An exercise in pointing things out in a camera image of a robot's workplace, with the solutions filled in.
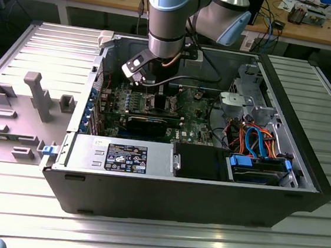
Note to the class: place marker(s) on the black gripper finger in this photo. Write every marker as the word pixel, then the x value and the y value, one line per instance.
pixel 160 102

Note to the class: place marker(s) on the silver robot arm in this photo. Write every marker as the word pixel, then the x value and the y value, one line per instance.
pixel 168 11

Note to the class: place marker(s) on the CPU socket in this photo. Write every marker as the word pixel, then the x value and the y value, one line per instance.
pixel 148 102

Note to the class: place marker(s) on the copper fin CPU cooler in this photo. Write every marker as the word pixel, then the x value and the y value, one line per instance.
pixel 296 15

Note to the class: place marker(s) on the green motherboard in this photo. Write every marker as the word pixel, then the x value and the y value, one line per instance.
pixel 192 126

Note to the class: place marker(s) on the pale grey case latch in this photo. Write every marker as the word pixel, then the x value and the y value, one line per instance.
pixel 105 39

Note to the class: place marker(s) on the black drive bay box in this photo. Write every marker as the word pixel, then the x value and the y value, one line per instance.
pixel 197 163

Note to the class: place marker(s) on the silver drive cage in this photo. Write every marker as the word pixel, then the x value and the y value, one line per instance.
pixel 236 101

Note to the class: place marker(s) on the silver power supply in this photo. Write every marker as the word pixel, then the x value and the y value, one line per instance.
pixel 85 154

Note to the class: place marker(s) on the white printed tag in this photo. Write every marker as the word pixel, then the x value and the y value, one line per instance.
pixel 248 44

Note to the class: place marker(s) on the blue disk carrier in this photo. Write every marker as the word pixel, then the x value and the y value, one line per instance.
pixel 240 161

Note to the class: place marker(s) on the black PC case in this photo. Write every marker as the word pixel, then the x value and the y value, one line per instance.
pixel 175 202

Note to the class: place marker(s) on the grey parts rack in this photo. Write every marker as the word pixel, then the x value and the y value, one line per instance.
pixel 42 99

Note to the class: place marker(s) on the small black box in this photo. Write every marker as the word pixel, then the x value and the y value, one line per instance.
pixel 259 9

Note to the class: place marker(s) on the blue case latch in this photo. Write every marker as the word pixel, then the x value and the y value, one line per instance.
pixel 49 151

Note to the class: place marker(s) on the hard disk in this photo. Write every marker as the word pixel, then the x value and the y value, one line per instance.
pixel 259 178

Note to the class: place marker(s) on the small black adapter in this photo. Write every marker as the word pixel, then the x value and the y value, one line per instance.
pixel 279 25

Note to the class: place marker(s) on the silver metal box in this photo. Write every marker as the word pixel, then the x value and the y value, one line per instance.
pixel 315 18

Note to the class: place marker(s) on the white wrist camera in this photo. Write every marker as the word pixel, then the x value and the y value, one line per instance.
pixel 133 65

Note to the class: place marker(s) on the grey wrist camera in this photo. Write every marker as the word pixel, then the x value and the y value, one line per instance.
pixel 194 57

